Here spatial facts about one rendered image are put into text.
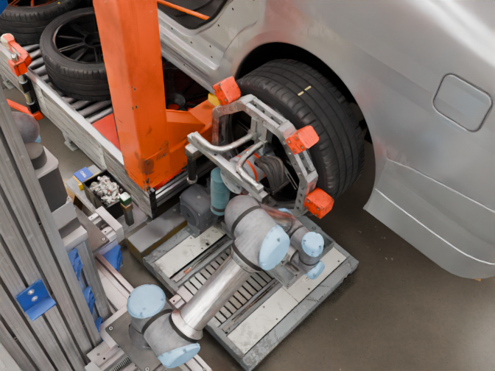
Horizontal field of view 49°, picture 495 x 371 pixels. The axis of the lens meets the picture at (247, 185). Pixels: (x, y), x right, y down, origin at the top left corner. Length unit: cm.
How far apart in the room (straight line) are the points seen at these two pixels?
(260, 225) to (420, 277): 174
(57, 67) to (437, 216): 225
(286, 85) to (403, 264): 141
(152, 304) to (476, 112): 112
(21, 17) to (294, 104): 222
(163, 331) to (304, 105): 97
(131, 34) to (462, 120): 113
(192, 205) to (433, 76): 138
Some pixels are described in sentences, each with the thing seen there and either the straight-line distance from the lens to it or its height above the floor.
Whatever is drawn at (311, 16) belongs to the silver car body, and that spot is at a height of 146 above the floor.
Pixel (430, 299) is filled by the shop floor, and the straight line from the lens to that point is 307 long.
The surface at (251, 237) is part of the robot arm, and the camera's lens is 150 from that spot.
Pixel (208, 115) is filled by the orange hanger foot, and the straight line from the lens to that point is 267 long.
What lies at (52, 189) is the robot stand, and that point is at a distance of 144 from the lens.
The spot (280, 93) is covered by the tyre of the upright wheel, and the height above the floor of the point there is 118.
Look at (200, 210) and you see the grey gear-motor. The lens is 264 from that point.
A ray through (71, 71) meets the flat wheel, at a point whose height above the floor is 50.
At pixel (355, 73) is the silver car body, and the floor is 135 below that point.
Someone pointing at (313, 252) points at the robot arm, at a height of 98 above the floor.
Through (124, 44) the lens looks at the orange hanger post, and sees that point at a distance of 199.
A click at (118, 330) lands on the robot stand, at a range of 191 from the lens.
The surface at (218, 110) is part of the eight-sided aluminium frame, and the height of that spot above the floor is 98.
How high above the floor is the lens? 255
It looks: 51 degrees down
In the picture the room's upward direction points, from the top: 5 degrees clockwise
